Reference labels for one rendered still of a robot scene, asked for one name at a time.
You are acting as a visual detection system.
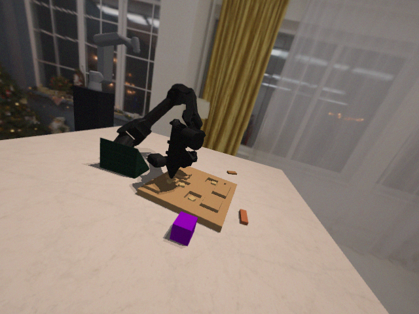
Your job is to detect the orange-red rectangular block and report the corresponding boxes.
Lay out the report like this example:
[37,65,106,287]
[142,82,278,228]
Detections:
[239,209,248,225]

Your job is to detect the purple cube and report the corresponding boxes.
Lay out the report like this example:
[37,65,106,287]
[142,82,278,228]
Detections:
[170,211,198,246]

